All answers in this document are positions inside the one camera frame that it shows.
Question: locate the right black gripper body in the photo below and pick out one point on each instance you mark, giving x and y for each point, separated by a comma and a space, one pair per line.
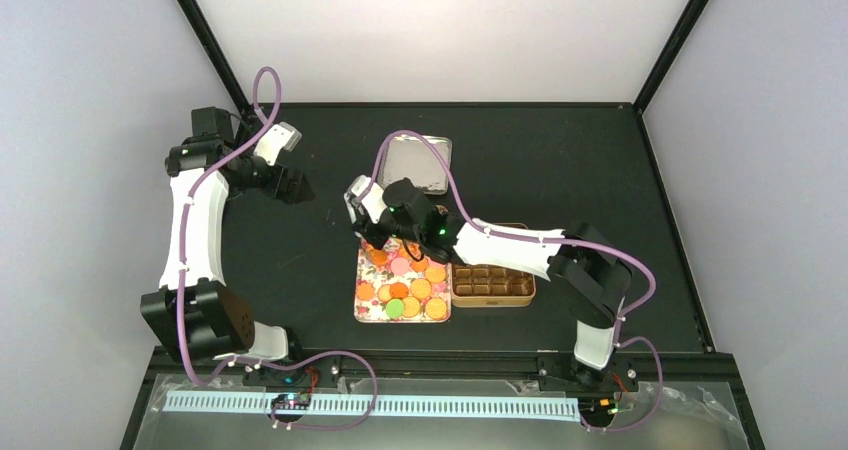
376, 239

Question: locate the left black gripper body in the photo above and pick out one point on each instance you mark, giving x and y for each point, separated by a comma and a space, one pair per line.
283, 194

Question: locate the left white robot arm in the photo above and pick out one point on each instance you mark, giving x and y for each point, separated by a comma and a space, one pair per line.
193, 308

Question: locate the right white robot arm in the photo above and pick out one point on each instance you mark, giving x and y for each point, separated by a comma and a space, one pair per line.
592, 277

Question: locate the floral cookie tray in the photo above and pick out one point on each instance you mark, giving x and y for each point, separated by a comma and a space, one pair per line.
400, 271

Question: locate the green sandwich cookie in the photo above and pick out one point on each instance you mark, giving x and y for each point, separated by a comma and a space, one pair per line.
394, 309

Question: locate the silver tin lid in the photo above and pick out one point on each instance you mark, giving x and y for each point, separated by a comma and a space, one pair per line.
408, 157

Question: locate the gold cookie tin box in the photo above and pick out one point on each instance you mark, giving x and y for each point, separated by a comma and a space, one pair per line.
483, 286

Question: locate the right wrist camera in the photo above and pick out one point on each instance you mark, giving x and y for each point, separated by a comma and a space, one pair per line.
364, 200

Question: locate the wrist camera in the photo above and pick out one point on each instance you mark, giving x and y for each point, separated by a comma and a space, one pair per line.
281, 137
364, 200

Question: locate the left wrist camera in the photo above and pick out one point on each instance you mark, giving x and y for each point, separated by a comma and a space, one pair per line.
281, 137

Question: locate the white slotted cable duct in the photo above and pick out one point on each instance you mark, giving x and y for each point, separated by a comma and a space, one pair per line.
422, 406

